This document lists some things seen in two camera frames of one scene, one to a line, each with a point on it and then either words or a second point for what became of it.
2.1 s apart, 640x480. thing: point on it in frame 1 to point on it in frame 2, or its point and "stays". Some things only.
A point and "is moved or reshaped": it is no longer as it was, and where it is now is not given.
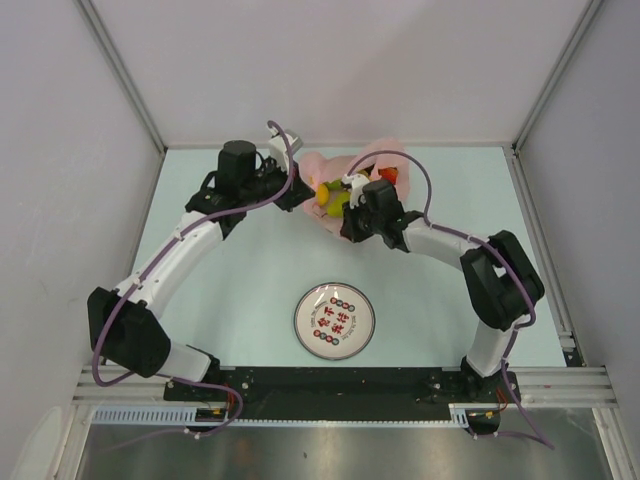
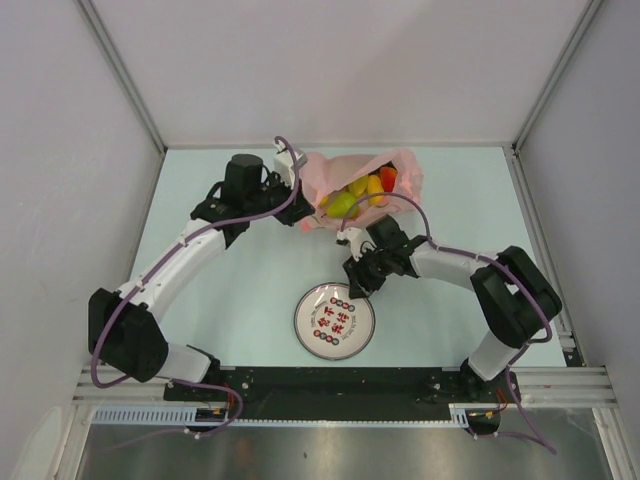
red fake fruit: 389,173 stays
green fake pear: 335,209 stays
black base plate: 342,393 stays
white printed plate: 334,321 stays
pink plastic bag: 317,169 is moved or reshaped
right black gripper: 350,228 to 360,284
